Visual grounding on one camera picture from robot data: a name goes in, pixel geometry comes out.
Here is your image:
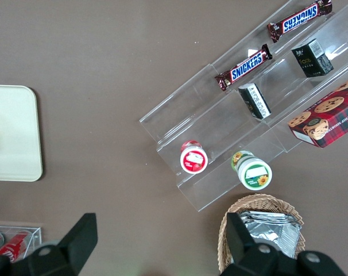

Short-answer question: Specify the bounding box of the light tan wicker basket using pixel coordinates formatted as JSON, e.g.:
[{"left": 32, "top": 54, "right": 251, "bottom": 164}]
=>
[{"left": 217, "top": 193, "right": 307, "bottom": 274}]

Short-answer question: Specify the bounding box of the cream plastic serving tray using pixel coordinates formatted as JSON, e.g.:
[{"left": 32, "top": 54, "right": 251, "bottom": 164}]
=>
[{"left": 0, "top": 85, "right": 44, "bottom": 182}]

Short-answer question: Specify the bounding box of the small black carton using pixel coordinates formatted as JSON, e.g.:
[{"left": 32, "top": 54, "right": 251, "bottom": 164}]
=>
[
  {"left": 237, "top": 83, "right": 272, "bottom": 120},
  {"left": 291, "top": 39, "right": 335, "bottom": 79}
]

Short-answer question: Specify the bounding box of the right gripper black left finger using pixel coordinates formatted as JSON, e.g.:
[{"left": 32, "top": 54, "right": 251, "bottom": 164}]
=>
[{"left": 0, "top": 212, "right": 99, "bottom": 276}]

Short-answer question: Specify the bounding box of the Snickers chocolate bar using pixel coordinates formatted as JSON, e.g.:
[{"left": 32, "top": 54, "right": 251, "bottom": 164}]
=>
[
  {"left": 266, "top": 0, "right": 334, "bottom": 44},
  {"left": 214, "top": 44, "right": 274, "bottom": 93}
]

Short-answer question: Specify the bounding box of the stack of foil containers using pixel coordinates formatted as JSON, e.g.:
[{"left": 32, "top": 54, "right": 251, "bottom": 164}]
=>
[{"left": 238, "top": 210, "right": 303, "bottom": 260}]

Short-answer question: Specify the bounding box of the clear acrylic bottle rack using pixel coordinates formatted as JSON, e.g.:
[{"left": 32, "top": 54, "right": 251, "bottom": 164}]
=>
[{"left": 0, "top": 220, "right": 43, "bottom": 264}]

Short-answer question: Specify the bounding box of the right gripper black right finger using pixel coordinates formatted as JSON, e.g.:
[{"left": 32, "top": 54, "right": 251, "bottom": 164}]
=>
[{"left": 219, "top": 212, "right": 347, "bottom": 276}]

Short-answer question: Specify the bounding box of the red lid yogurt cup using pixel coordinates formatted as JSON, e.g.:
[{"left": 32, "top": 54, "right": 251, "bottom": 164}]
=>
[{"left": 179, "top": 140, "right": 209, "bottom": 175}]

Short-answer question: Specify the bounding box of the green lid yogurt cup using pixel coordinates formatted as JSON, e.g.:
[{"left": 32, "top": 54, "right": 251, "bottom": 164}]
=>
[{"left": 230, "top": 151, "right": 273, "bottom": 191}]

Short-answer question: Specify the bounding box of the red tartan cookie box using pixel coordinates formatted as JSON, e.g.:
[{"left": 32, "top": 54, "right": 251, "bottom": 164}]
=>
[{"left": 287, "top": 74, "right": 348, "bottom": 149}]

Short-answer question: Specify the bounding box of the clear acrylic step stand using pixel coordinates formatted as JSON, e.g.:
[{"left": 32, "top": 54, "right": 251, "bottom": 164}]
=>
[
  {"left": 138, "top": 63, "right": 288, "bottom": 213},
  {"left": 211, "top": 0, "right": 348, "bottom": 154}
]

